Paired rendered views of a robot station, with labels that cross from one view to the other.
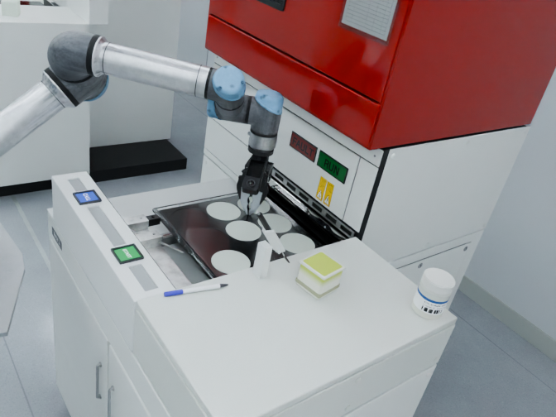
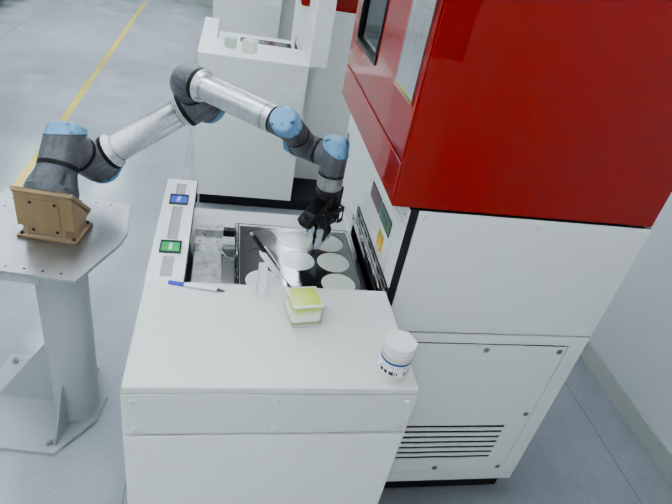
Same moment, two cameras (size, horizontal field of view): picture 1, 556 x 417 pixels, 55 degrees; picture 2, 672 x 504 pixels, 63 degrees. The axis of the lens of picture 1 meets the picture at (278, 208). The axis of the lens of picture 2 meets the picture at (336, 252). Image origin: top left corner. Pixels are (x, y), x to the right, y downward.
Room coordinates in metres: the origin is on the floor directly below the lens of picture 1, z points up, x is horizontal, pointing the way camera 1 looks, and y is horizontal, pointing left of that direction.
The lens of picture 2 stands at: (0.08, -0.63, 1.84)
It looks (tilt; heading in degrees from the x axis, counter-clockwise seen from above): 33 degrees down; 27
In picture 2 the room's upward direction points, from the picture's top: 12 degrees clockwise
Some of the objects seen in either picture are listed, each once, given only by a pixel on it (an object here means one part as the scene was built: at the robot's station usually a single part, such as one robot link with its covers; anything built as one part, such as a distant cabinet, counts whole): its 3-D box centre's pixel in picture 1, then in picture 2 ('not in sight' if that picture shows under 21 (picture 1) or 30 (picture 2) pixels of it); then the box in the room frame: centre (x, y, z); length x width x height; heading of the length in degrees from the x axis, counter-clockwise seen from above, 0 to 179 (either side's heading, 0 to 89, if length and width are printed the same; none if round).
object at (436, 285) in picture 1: (433, 294); (396, 356); (0.96, -0.38, 1.01); 0.07 x 0.07 x 0.10
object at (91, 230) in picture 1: (106, 249); (174, 243); (1.03, 0.39, 0.89); 0.55 x 0.09 x 0.14; 42
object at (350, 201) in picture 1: (275, 151); (366, 199); (1.52, 0.04, 1.02); 0.82 x 0.03 x 0.40; 42
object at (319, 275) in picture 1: (319, 275); (303, 307); (0.96, -0.12, 1.00); 0.07 x 0.07 x 0.07; 51
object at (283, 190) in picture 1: (299, 215); (364, 262); (1.38, -0.07, 0.89); 0.44 x 0.02 x 0.10; 42
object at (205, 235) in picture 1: (243, 231); (297, 260); (1.23, 0.08, 0.90); 0.34 x 0.34 x 0.01; 42
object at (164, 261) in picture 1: (156, 266); (206, 268); (1.04, 0.27, 0.87); 0.36 x 0.08 x 0.03; 42
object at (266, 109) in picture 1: (266, 112); (333, 156); (1.33, 0.08, 1.21); 0.09 x 0.08 x 0.11; 94
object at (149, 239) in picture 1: (144, 240); (208, 244); (1.10, 0.32, 0.89); 0.08 x 0.03 x 0.03; 132
